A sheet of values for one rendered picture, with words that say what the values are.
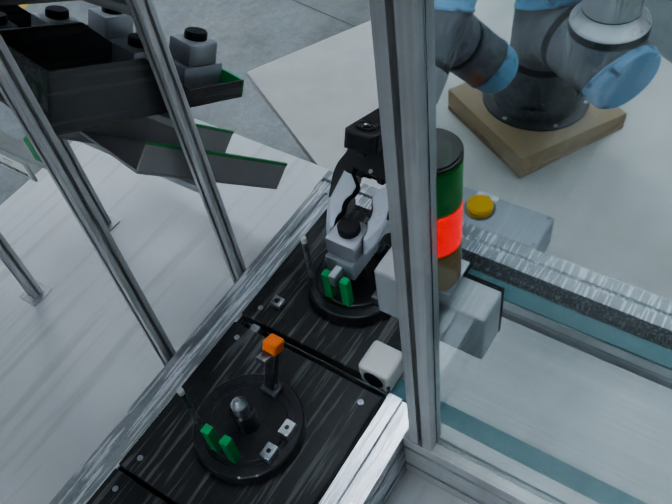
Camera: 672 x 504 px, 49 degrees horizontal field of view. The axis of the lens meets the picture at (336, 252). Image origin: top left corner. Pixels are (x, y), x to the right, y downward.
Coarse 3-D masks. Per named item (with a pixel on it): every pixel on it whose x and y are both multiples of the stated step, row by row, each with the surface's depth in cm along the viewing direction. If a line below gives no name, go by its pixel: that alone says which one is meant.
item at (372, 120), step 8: (376, 112) 93; (360, 120) 90; (368, 120) 90; (376, 120) 91; (352, 128) 88; (360, 128) 87; (368, 128) 87; (376, 128) 88; (352, 136) 87; (360, 136) 87; (368, 136) 86; (376, 136) 86; (344, 144) 89; (352, 144) 88; (360, 144) 87; (368, 144) 87; (376, 144) 87; (360, 152) 89; (368, 152) 87; (376, 152) 88
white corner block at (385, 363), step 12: (372, 348) 95; (384, 348) 95; (372, 360) 94; (384, 360) 94; (396, 360) 94; (360, 372) 96; (372, 372) 94; (384, 372) 93; (396, 372) 94; (372, 384) 96; (384, 384) 94
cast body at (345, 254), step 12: (336, 228) 96; (348, 228) 94; (360, 228) 95; (336, 240) 95; (348, 240) 94; (360, 240) 94; (336, 252) 96; (348, 252) 94; (360, 252) 96; (372, 252) 99; (336, 264) 97; (348, 264) 96; (360, 264) 97; (336, 276) 96; (348, 276) 98
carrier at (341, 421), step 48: (240, 336) 101; (192, 384) 98; (240, 384) 95; (288, 384) 96; (336, 384) 95; (144, 432) 94; (192, 432) 91; (240, 432) 90; (288, 432) 88; (336, 432) 91; (144, 480) 90; (192, 480) 89; (240, 480) 87; (288, 480) 88
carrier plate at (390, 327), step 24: (360, 216) 113; (312, 240) 111; (384, 240) 109; (288, 264) 108; (264, 288) 106; (288, 288) 106; (264, 312) 103; (288, 312) 103; (312, 312) 103; (288, 336) 101; (312, 336) 100; (336, 336) 100; (360, 336) 99; (384, 336) 99; (336, 360) 97; (360, 360) 97
